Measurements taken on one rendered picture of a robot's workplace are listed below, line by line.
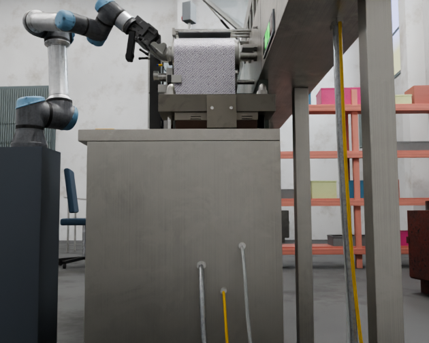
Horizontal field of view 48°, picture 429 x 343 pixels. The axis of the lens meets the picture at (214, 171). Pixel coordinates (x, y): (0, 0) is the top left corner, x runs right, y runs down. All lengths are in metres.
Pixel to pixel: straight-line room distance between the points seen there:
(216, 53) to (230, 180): 0.57
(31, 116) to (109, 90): 9.41
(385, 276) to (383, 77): 0.44
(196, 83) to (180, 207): 0.54
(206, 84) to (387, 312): 1.11
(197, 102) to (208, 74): 0.25
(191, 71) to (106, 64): 9.88
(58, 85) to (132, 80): 9.20
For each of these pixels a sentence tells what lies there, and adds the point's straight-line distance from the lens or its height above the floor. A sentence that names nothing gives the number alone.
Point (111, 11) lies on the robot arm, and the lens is 2.03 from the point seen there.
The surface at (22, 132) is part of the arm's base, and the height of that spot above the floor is 0.97.
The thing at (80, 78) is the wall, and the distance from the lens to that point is 11.83.
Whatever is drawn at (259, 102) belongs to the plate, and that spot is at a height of 1.00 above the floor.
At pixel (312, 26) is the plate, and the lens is 1.42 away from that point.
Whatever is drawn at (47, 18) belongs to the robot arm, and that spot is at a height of 1.41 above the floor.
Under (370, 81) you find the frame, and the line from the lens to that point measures 1.14.
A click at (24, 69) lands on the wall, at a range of 12.39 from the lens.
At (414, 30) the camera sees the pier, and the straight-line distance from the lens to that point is 7.84.
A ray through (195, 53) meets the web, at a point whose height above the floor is 1.24.
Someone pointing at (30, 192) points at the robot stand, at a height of 0.71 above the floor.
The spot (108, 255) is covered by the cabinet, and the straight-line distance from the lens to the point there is 1.59.
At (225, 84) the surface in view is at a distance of 1.87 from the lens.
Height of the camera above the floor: 0.63
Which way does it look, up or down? 5 degrees up
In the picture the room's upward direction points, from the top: straight up
